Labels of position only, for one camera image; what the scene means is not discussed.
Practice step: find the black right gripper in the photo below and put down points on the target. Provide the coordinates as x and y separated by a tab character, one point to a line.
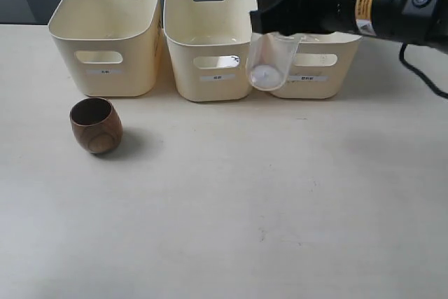
288	17

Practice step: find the clear plastic cup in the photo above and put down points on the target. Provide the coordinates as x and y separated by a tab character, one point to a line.
269	60

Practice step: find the brown wooden cup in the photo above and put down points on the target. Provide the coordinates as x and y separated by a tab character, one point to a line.
96	125

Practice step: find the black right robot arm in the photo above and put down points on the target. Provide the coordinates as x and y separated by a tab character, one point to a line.
416	22

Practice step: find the cream plastic bin right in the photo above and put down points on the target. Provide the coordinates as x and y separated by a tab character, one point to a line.
320	66

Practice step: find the cream plastic bin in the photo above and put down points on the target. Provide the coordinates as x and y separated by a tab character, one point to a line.
208	42
111	48
320	66

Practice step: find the cream plastic bin middle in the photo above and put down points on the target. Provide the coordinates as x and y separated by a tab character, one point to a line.
208	42

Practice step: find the cream plastic bin left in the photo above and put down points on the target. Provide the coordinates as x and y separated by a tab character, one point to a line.
111	48

